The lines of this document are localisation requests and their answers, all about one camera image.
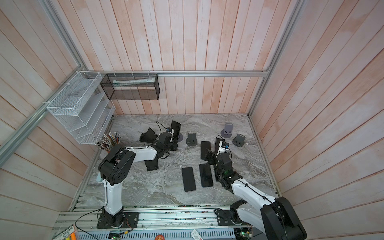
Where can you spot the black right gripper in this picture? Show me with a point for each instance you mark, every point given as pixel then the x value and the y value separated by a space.
pixel 214 156

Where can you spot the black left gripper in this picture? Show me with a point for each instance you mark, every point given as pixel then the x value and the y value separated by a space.
pixel 174 145

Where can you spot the black folding phone stand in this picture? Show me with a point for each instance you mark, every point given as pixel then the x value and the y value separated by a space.
pixel 152 165
pixel 149 136

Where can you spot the green smartphone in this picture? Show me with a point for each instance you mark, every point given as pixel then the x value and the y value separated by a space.
pixel 175 126

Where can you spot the silver-edged smartphone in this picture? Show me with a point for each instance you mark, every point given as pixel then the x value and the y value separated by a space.
pixel 217 144

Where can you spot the blue-edged smartphone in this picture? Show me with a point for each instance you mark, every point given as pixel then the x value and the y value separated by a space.
pixel 206 175

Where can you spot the teal smartphone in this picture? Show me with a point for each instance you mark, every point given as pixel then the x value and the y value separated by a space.
pixel 205 148

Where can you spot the black folding phone stand front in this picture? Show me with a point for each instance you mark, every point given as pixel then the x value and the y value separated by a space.
pixel 152 165

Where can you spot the purple round stand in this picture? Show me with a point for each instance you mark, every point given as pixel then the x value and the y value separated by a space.
pixel 227 131

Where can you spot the purple smartphone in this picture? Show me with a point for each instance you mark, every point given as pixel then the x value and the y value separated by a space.
pixel 188 179

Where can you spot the green-edged smartphone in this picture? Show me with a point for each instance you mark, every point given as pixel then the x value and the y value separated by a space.
pixel 217 171

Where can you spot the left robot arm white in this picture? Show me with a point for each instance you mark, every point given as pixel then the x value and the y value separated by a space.
pixel 116 165

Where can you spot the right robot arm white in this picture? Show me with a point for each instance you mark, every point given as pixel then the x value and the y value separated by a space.
pixel 275 217

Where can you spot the grey round empty phone stand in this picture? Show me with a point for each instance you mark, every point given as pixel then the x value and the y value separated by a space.
pixel 239 140

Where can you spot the grey round stand middle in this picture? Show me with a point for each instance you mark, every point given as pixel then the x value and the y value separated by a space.
pixel 191 139

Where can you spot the bundle of coloured pencils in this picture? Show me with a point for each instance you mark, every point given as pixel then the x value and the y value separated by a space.
pixel 108 141

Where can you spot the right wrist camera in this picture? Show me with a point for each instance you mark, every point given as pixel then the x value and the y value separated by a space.
pixel 224 148

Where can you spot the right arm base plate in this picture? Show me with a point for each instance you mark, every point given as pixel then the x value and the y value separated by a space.
pixel 238 217

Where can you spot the black wire mesh basket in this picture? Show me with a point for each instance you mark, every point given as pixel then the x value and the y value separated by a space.
pixel 127 87

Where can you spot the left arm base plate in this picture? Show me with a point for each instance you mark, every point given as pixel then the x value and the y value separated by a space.
pixel 120 220

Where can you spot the white wire mesh shelf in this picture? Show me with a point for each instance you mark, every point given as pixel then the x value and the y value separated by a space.
pixel 83 112

